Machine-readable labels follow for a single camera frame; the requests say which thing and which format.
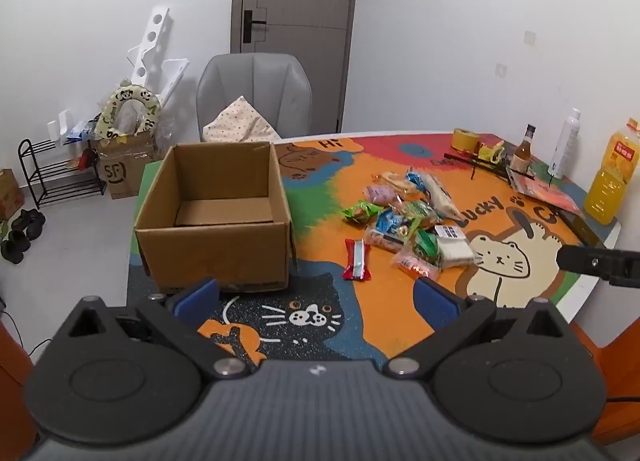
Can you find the red snack packet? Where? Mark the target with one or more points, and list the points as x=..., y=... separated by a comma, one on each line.
x=357, y=261

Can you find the grey door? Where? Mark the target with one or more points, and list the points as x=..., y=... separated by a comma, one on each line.
x=300, y=1

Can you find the orange juice bottle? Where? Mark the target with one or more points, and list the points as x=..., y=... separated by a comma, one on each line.
x=612, y=176

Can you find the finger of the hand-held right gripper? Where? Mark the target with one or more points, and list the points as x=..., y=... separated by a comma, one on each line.
x=595, y=261

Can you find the white packet with black label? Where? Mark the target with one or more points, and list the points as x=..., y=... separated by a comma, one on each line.
x=455, y=248

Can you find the white spray bottle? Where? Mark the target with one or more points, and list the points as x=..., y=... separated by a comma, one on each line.
x=564, y=146

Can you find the yellow tape roll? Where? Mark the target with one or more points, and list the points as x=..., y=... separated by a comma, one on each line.
x=464, y=140

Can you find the dotted cream pillow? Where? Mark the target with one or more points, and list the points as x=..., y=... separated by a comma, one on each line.
x=235, y=122

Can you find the clear packet with orange snack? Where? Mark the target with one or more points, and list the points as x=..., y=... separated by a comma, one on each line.
x=415, y=265

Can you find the pink snack packet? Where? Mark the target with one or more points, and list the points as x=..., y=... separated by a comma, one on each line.
x=380, y=195

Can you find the orange chair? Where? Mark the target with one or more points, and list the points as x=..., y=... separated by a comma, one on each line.
x=12, y=391
x=620, y=381

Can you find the brown cardboard box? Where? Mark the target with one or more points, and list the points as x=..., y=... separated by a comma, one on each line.
x=215, y=253

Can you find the long blueberry cake packet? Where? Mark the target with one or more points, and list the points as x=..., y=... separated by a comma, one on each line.
x=442, y=196

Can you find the small brown carton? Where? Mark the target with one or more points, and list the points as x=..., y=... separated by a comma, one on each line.
x=9, y=196

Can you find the orange rice cracker packet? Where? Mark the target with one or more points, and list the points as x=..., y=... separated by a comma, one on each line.
x=395, y=182

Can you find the colourful cartoon table mat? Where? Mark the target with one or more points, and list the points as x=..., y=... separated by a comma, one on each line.
x=390, y=301

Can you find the black shoe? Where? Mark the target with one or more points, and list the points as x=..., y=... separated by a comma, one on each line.
x=29, y=222
x=15, y=243

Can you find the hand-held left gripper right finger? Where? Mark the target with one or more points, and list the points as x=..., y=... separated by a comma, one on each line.
x=436, y=305

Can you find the clear pastry packet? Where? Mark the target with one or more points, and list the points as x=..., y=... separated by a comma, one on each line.
x=382, y=241

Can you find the blue and white snack packet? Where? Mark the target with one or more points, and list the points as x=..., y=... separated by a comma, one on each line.
x=392, y=223

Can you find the cardboard box with clutter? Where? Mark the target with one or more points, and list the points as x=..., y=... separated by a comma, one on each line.
x=125, y=173

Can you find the white wall hook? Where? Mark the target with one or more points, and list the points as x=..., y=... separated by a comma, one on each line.
x=500, y=70

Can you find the brown sauce bottle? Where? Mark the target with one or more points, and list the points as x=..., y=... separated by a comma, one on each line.
x=522, y=156

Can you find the flat red packet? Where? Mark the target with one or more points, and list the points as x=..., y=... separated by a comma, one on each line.
x=545, y=193

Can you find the yellow toy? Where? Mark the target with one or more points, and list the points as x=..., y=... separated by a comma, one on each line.
x=491, y=150

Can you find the green and yellow snack packet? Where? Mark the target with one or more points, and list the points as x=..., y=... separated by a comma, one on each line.
x=420, y=210

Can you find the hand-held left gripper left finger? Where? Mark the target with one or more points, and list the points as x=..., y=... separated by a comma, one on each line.
x=197, y=300

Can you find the white perforated rack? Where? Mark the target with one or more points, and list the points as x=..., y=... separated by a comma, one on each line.
x=152, y=36

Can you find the dark flat box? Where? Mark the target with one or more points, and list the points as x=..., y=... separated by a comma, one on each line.
x=582, y=227

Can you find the grey chair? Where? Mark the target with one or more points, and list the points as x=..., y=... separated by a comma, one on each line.
x=260, y=81

